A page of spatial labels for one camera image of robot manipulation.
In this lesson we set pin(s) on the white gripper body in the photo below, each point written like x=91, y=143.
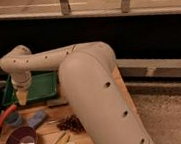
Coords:
x=21, y=81

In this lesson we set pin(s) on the cream gripper fingers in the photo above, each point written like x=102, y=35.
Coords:
x=22, y=97

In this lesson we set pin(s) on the green plastic tray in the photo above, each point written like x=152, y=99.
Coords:
x=43, y=87

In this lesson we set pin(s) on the light blue sponge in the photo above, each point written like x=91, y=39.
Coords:
x=37, y=119

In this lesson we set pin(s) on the purple bowl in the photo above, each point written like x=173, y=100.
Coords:
x=23, y=135

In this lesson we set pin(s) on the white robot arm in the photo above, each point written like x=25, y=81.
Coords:
x=85, y=75

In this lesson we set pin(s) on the blue plastic cup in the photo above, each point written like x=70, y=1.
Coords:
x=14, y=119

